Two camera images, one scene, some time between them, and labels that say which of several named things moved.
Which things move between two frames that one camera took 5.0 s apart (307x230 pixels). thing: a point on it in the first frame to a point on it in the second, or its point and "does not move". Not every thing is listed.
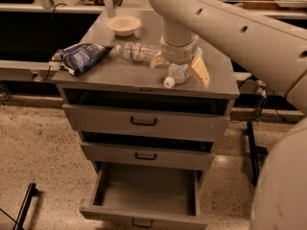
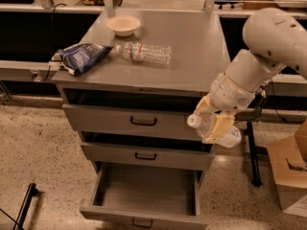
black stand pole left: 32,192 does not move
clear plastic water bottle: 136,51 does not move
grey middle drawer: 185,155 does not move
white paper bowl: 124,25 does not move
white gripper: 177,54 to 230,91
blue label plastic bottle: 179,73 to 204,122
